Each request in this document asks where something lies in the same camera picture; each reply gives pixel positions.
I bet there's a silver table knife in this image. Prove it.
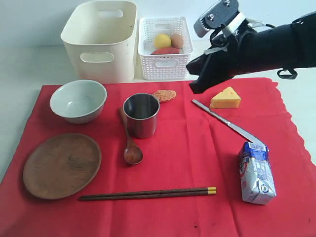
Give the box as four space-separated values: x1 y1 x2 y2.
192 99 265 146

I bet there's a round wooden plate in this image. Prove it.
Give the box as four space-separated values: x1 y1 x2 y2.
22 133 102 200

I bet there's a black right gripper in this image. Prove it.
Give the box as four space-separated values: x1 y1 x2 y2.
186 24 269 94

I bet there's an upper wooden chopstick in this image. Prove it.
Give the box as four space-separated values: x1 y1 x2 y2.
80 187 217 198

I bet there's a large cream plastic bin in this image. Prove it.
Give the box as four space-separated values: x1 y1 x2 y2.
61 0 137 83

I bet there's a red sausage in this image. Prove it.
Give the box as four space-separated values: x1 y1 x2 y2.
151 47 180 55

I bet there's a breaded chicken nugget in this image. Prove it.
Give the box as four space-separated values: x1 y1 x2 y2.
152 89 177 103

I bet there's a wooden spoon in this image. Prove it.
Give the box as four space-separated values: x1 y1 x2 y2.
119 108 143 165

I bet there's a blue white milk carton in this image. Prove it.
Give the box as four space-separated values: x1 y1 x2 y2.
238 142 277 205

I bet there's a white ceramic bowl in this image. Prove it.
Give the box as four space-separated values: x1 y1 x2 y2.
49 79 107 124

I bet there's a brown egg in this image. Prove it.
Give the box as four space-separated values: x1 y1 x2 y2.
170 34 184 49

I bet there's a yellow cheese wedge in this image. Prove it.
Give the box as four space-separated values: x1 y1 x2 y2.
209 86 241 109

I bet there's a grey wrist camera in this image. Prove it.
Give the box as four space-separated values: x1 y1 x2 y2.
194 0 246 38

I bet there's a red tablecloth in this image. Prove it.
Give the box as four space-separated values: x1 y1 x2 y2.
0 78 316 237

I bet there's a white perforated plastic basket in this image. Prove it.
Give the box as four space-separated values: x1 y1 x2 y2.
138 16 194 80

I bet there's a stainless steel cup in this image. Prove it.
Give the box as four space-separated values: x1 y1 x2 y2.
122 93 160 139

